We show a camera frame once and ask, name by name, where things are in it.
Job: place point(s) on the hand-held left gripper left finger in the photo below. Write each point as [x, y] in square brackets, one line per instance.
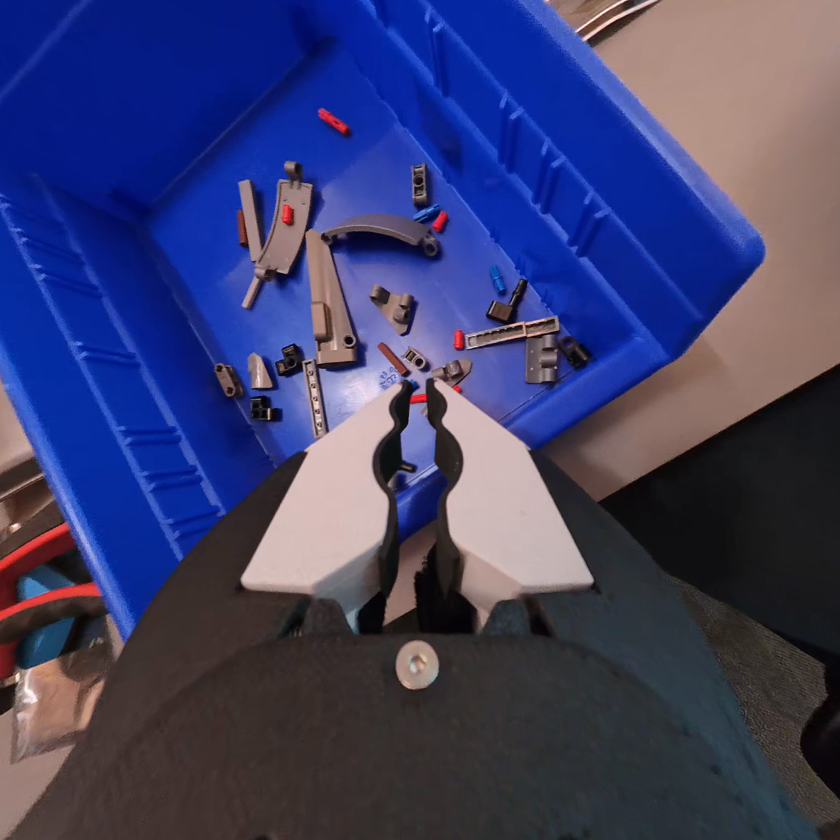
[321, 518]

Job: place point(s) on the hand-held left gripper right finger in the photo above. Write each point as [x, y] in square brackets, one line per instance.
[518, 518]

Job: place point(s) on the assorted lego pieces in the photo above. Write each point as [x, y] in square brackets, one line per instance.
[331, 315]

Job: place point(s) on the blue plastic storage bin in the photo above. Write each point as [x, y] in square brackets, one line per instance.
[197, 98]

